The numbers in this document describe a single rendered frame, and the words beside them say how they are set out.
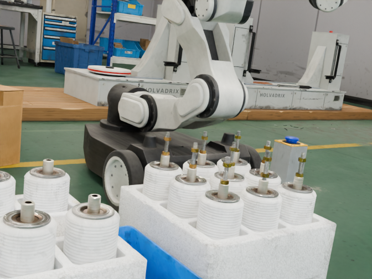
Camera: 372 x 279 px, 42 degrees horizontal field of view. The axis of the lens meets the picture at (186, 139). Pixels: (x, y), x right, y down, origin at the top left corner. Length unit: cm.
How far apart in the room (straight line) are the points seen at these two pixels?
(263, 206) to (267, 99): 306
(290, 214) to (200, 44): 68
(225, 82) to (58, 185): 70
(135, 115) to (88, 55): 387
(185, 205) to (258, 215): 17
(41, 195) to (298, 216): 59
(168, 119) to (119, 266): 94
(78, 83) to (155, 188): 229
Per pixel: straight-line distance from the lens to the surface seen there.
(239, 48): 388
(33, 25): 684
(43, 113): 294
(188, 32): 161
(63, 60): 577
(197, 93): 151
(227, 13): 122
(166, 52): 357
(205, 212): 101
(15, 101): 198
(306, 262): 120
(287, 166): 140
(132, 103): 184
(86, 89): 330
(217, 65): 156
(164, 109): 174
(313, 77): 477
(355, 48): 702
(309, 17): 757
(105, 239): 86
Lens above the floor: 57
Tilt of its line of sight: 12 degrees down
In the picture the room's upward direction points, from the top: 7 degrees clockwise
